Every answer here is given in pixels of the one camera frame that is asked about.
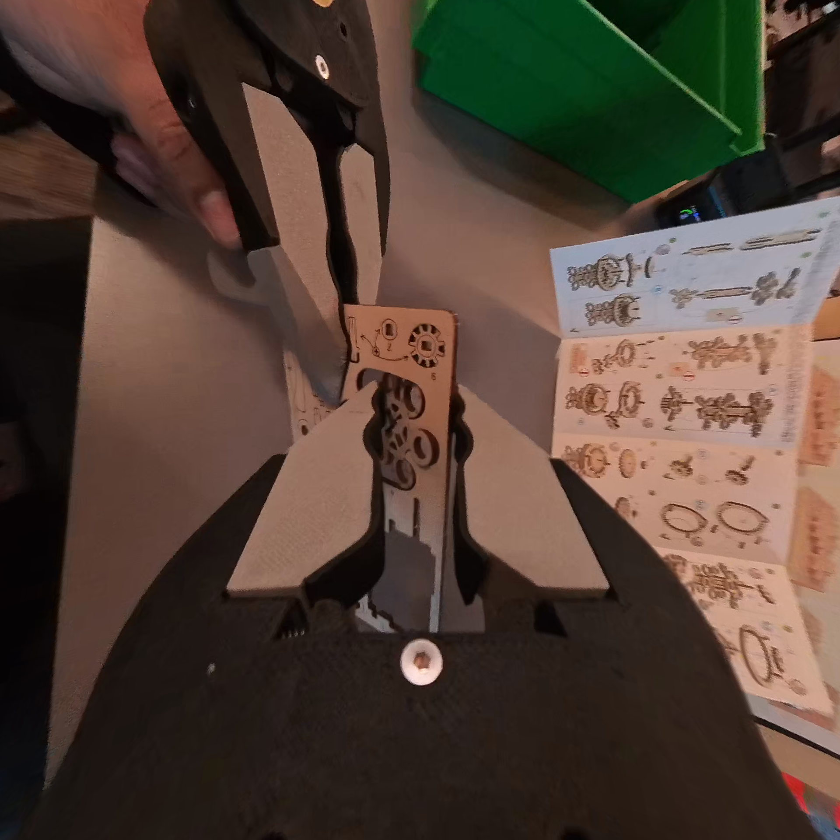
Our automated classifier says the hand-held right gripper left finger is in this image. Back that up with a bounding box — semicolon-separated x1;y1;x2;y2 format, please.
226;382;386;597

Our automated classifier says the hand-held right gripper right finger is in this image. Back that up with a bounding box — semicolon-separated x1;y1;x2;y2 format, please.
453;384;611;599

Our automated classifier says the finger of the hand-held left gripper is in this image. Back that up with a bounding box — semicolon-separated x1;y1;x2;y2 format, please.
241;82;350;403
335;147;388;309

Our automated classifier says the wooden parts sheet with pegs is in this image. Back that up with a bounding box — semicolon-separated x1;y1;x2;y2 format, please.
284;348;349;455

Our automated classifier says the laser-cut wooden parts sheet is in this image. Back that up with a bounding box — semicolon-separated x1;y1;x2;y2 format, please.
343;303;459;635

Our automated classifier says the person's left hand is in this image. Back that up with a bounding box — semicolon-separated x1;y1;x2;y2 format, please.
0;0;242;250

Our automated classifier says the folded instruction booklet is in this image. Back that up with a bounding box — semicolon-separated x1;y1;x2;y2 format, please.
549;197;840;731

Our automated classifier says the green plastic bin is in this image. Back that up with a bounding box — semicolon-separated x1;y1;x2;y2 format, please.
411;0;767;206

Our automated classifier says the black device with screen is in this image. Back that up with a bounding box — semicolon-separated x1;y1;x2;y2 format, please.
655;157;791;231

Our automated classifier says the red printed packet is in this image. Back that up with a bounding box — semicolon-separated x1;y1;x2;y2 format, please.
780;773;840;840

